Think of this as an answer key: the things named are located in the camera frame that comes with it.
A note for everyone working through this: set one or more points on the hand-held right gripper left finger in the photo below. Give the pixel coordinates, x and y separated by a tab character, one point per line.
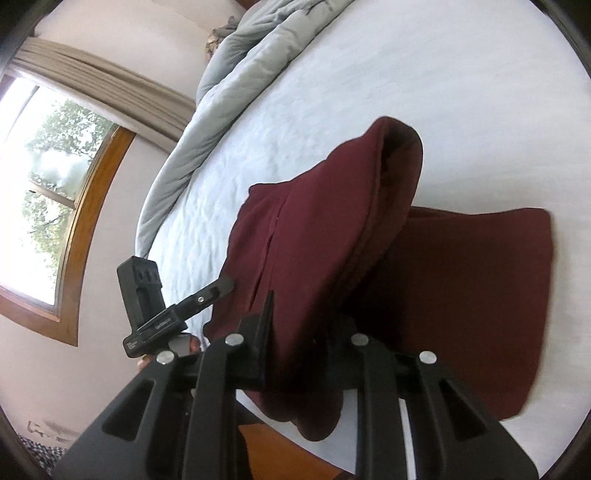
267	332

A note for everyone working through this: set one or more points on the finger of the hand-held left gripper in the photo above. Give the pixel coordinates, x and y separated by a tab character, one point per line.
203	297

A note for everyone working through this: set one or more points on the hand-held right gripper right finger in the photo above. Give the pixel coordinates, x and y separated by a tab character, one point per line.
367	369

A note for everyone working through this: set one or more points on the maroon pants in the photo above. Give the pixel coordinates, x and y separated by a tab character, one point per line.
323	230

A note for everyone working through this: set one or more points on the person's left hand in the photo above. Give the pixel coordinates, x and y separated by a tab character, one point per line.
191	344

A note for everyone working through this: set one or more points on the wooden framed window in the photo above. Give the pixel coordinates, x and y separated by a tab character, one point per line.
46	184

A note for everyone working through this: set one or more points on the black and white checkered cloth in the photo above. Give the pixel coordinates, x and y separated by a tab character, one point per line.
44	454

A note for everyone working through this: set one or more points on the grey duvet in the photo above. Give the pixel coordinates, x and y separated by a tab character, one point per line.
221	92

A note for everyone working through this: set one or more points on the beige side curtain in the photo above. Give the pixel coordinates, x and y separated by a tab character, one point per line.
106	83

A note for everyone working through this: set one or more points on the floral patterned cloth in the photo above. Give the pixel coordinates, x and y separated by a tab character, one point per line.
219	37

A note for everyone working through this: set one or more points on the bed with pale blue sheet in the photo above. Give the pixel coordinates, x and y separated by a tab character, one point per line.
415	69

